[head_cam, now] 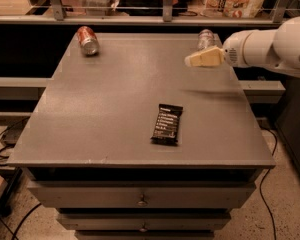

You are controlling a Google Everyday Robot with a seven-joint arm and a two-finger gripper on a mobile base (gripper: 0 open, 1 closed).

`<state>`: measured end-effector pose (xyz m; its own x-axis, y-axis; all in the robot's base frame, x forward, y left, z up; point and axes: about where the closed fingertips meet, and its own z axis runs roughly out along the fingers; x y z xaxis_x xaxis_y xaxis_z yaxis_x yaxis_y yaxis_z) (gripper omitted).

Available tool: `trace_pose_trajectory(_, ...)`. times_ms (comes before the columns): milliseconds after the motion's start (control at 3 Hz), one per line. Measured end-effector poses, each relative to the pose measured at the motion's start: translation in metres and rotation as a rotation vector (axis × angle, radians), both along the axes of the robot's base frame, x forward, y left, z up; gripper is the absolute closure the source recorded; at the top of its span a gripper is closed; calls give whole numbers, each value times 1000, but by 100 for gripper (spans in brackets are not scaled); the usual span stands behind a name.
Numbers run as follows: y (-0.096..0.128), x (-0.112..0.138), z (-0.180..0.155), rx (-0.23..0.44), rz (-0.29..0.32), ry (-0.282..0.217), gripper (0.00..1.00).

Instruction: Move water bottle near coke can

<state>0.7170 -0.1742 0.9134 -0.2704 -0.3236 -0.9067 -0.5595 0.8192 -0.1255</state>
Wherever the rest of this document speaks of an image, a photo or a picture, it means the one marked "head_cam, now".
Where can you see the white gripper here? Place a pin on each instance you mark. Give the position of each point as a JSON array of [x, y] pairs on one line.
[[232, 53]]

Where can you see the clear plastic water bottle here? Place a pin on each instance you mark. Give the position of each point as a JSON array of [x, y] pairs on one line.
[[205, 39]]

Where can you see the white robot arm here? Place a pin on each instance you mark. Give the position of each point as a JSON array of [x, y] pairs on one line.
[[276, 50]]

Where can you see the red coke can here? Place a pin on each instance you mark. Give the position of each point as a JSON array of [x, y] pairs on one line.
[[88, 41]]

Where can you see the black bag behind glass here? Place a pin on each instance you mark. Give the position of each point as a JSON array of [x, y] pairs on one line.
[[150, 7]]

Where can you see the black snack bar wrapper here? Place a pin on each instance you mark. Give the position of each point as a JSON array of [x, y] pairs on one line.
[[167, 125]]

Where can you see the grey drawer cabinet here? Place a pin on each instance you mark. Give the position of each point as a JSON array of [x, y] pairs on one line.
[[88, 151]]

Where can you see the top drawer knob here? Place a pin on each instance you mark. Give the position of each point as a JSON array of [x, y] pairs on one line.
[[142, 202]]

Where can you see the drawer knob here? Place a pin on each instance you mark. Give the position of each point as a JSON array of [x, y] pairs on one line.
[[142, 202], [143, 228]]

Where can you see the metal railing with glass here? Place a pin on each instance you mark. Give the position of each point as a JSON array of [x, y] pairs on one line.
[[103, 12]]

